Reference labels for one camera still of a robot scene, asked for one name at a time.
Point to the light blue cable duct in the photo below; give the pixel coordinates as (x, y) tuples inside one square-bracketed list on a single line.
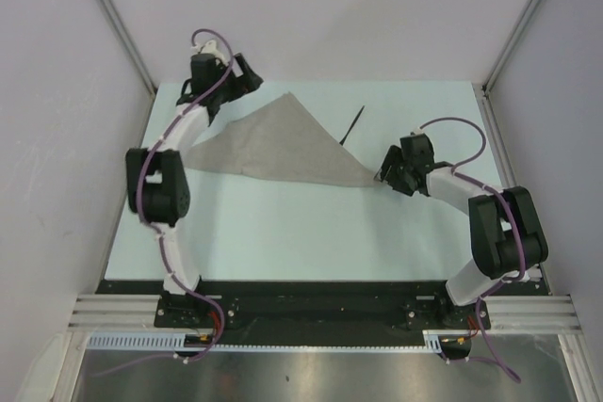
[(191, 343)]

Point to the grey cloth napkin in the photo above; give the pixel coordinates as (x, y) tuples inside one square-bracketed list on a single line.
[(280, 142)]

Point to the right side aluminium rail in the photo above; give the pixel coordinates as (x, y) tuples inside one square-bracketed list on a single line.
[(495, 138)]

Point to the aluminium rail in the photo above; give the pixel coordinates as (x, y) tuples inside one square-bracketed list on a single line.
[(495, 138), (113, 312)]

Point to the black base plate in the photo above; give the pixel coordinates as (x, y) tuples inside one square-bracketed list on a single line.
[(310, 313)]

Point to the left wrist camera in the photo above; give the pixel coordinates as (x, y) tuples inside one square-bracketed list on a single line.
[(210, 47)]

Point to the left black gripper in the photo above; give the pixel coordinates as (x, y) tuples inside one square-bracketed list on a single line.
[(243, 84)]

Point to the left aluminium frame post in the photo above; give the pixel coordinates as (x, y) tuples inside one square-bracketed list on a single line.
[(127, 43)]

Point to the right aluminium frame post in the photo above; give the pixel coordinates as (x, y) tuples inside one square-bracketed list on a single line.
[(520, 27)]

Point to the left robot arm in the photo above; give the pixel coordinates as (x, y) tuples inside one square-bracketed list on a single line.
[(156, 180)]

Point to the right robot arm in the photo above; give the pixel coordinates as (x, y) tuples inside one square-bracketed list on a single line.
[(506, 235)]

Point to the aluminium frame post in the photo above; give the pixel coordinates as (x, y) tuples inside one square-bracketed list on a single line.
[(127, 43), (520, 27)]

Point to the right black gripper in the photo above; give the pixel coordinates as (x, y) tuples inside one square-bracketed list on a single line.
[(394, 156)]

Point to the front aluminium rail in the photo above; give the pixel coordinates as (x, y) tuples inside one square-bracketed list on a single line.
[(113, 312)]

